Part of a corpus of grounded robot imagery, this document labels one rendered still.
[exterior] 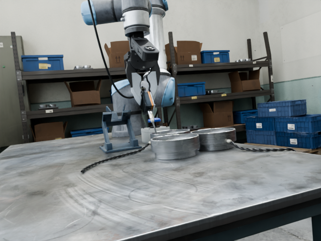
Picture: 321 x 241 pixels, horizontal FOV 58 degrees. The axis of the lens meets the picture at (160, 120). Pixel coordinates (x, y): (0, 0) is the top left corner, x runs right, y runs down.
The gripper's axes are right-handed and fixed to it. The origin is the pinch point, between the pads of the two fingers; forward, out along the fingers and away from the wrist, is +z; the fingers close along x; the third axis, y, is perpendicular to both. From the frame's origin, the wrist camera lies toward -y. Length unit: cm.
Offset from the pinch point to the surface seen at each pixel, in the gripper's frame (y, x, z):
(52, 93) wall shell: 386, 33, -30
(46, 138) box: 332, 45, 32
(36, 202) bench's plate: -37.2, 27.2, 12.8
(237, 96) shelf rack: 338, -256, 2
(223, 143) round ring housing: -23.1, -9.8, 11.4
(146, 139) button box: 4.9, -0.4, 11.6
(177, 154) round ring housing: -24.6, 1.7, 11.9
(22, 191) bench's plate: -29.2, 29.8, 12.8
